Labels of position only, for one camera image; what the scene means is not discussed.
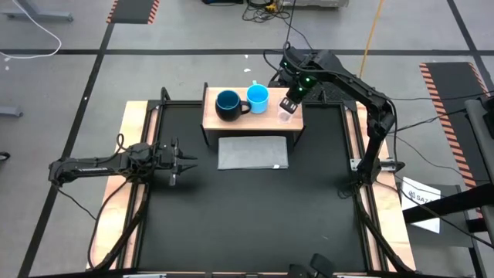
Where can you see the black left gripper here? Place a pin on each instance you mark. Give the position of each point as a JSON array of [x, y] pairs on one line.
[[164, 158]]

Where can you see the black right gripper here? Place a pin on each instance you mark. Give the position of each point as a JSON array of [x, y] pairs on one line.
[[303, 87]]

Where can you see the clear glass cup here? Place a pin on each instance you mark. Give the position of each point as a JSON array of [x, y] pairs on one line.
[[285, 117]]

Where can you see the blue plastic cup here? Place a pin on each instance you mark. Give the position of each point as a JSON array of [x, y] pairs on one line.
[[258, 98]]

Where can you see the black round mug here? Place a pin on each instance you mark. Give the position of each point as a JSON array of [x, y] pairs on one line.
[[229, 106]]

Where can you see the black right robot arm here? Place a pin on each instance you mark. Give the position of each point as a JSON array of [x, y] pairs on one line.
[[347, 79]]

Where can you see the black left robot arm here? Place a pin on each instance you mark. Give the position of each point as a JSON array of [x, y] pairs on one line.
[[88, 168]]

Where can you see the grey folded cloth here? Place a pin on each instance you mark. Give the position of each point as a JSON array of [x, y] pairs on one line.
[[252, 152]]

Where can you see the white paper sign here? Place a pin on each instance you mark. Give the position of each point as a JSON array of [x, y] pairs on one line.
[[418, 191]]

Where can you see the small striped black floor mat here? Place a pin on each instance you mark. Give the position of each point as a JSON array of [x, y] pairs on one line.
[[133, 11]]

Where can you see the large striped black floor mat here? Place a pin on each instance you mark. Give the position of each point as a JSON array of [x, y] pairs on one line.
[[451, 123]]

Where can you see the grey floor foot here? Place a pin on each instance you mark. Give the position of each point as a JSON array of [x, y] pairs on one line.
[[9, 112]]

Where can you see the black beam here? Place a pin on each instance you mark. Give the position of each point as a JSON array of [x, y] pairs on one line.
[[463, 201]]

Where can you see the grey metal stand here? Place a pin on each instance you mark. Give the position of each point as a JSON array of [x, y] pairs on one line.
[[46, 16]]

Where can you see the wooden shelf with black frame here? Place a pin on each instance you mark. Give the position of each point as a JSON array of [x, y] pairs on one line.
[[262, 119]]

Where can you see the black aluminium table frame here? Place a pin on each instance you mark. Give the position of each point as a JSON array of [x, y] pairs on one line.
[[173, 103]]

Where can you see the silver metal bracket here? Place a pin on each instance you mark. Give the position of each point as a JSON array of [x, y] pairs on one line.
[[388, 165]]

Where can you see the black table-level camera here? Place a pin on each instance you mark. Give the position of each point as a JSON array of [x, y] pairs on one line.
[[320, 266]]

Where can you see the grey post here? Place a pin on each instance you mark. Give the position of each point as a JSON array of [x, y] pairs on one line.
[[482, 146]]

